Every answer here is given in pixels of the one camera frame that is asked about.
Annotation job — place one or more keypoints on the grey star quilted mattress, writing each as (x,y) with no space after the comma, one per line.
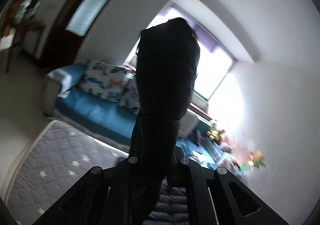
(56,160)

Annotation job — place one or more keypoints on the left butterfly pillow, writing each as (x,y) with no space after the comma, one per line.
(104,80)

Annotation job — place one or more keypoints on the purple small toy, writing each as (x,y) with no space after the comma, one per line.
(197,137)

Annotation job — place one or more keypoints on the colourful pinwheel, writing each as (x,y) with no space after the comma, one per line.
(255,161)

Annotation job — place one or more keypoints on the black quilted down coat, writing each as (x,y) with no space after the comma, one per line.
(168,55)

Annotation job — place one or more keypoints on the white plain pillow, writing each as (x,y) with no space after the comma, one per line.
(188,123)

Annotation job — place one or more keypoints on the dark brown wooden door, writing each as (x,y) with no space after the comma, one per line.
(69,31)

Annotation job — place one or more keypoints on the butterfly pillow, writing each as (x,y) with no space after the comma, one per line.
(104,80)
(130,97)

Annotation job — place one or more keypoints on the green framed window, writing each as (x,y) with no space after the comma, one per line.
(215,61)

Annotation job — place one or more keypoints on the right butterfly pillow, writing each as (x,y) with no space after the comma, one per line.
(130,97)

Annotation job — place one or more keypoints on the plush toy dolls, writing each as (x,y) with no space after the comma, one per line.
(218,135)

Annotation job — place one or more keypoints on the brown wooden table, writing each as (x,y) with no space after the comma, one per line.
(25,41)

